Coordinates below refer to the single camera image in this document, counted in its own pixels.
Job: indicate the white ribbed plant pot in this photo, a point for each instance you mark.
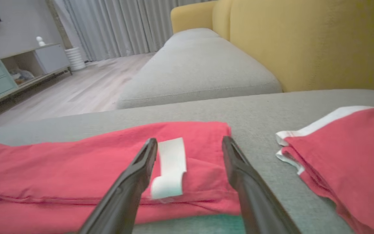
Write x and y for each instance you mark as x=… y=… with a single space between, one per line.
x=75 y=58

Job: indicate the green potted tree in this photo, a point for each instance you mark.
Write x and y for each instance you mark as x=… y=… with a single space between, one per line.
x=59 y=27

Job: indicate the grey sofa seat cushion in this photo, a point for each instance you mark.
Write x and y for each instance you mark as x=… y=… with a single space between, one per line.
x=200 y=71

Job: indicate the yellow sofa backrest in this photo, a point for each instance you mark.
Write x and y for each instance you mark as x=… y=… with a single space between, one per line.
x=304 y=39

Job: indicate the clutter in cabinet shelf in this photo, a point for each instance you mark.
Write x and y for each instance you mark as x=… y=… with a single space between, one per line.
x=23 y=76

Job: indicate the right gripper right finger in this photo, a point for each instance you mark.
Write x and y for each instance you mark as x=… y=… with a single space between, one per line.
x=258 y=208

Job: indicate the red Bulls shorts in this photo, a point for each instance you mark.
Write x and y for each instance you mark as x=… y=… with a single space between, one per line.
x=352 y=162

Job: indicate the red Bulls jersey white sleeves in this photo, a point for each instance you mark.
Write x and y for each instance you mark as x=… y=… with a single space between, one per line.
x=60 y=169

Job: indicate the small white figurine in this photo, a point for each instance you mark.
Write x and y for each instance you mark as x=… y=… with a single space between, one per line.
x=40 y=41

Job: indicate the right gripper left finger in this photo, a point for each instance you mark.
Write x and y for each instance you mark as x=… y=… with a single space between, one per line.
x=125 y=201

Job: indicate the grey pleated curtains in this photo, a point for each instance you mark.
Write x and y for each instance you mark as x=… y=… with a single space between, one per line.
x=118 y=26

